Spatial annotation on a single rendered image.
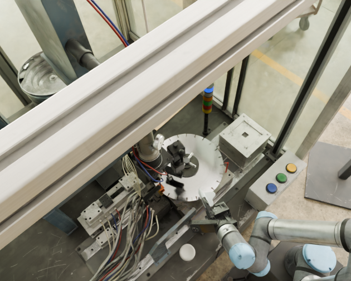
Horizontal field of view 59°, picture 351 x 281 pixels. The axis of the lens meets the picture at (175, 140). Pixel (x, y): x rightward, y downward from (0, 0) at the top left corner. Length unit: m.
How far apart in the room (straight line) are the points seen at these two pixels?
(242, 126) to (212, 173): 0.32
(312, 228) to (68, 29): 0.94
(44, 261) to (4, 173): 1.42
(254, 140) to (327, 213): 1.11
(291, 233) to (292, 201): 1.33
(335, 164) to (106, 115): 2.50
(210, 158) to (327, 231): 0.60
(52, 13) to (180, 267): 1.10
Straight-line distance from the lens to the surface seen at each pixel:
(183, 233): 1.49
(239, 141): 1.52
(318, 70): 1.16
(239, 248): 1.09
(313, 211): 2.47
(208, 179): 1.36
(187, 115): 1.77
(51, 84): 1.68
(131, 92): 0.21
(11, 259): 1.69
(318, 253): 1.34
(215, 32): 0.25
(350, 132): 2.88
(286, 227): 1.13
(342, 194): 2.57
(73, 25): 0.99
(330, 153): 2.69
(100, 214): 1.45
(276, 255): 1.53
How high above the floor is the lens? 2.21
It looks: 60 degrees down
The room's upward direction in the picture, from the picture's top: 5 degrees counter-clockwise
